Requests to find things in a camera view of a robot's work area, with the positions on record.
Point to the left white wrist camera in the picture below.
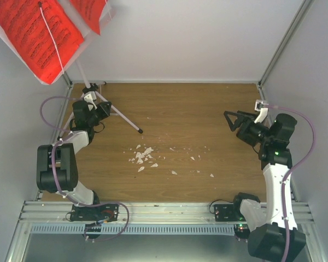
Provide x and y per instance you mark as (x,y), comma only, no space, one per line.
(90,99)

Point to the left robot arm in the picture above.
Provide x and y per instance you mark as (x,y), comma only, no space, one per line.
(57,170)

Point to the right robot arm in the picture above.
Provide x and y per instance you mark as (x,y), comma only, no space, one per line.
(274,235)

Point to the white tripod music stand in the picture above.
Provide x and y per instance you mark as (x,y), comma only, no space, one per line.
(92,89)

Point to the aluminium rail with cable duct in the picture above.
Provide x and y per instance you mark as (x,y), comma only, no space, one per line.
(133,218)

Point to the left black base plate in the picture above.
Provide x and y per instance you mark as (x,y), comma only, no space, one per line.
(104,213)

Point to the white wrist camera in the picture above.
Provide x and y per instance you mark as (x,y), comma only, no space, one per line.
(261,106)
(90,99)

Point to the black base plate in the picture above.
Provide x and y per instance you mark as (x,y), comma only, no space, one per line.
(227,213)
(104,213)

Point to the white debris pile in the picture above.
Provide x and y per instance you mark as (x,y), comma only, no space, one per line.
(142,157)

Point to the red sheet music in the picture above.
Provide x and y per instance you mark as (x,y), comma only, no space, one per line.
(42,34)
(90,11)

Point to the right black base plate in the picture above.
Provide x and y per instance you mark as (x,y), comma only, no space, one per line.
(227,213)

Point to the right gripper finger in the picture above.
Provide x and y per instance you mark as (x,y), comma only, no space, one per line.
(233,125)
(247,114)

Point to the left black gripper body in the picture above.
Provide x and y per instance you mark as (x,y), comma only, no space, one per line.
(92,121)

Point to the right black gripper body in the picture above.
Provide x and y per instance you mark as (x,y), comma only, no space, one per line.
(246,131)

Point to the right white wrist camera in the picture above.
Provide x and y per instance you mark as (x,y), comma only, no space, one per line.
(261,106)

